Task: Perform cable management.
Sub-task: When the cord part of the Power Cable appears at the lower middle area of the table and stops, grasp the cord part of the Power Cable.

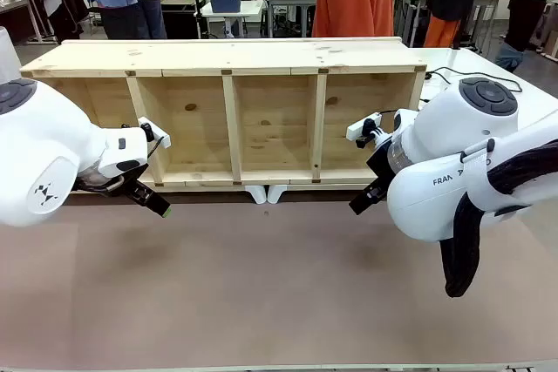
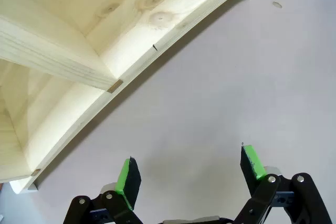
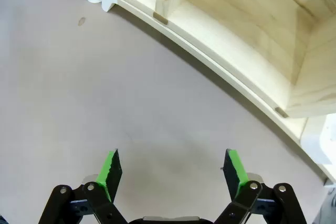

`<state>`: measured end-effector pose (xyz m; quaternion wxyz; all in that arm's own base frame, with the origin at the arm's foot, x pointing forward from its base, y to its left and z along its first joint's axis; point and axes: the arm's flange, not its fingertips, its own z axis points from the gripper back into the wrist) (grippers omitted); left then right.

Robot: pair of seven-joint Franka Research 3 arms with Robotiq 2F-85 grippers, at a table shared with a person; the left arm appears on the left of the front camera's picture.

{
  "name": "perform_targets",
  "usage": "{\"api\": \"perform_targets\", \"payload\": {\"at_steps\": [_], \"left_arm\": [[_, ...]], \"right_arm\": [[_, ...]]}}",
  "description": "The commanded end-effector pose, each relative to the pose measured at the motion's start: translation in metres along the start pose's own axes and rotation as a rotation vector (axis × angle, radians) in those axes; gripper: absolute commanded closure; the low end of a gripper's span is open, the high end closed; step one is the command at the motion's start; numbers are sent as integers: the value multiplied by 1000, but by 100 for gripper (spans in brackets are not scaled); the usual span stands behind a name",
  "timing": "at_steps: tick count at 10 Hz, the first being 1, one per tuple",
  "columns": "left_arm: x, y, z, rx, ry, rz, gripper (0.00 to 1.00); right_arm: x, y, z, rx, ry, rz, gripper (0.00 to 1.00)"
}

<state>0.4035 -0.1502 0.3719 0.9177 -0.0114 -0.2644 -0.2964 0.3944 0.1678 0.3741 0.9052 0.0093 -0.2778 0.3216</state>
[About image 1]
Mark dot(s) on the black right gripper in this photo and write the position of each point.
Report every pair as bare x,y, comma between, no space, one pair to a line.
383,167

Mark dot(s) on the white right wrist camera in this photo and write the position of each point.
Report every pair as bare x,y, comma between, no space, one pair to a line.
362,126

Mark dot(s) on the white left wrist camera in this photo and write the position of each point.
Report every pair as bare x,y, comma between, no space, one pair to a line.
156,130

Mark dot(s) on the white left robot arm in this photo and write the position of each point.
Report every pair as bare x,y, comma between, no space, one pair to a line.
39,145

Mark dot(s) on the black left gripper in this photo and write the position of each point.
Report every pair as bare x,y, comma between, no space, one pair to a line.
117,182

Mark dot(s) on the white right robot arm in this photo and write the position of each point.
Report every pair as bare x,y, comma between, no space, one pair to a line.
440,189

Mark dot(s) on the white side table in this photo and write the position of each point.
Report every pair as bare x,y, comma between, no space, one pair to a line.
479,62

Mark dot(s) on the pine wooden shelf unit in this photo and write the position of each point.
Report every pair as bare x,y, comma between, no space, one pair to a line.
261,128

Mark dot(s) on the person in grey top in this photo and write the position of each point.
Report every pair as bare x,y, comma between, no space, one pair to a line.
525,2

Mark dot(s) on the blue storage box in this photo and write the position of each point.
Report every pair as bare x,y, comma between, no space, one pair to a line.
224,1

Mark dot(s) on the white background desk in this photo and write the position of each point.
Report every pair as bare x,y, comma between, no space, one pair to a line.
244,8

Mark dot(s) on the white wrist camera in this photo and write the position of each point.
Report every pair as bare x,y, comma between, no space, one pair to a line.
156,130
362,126

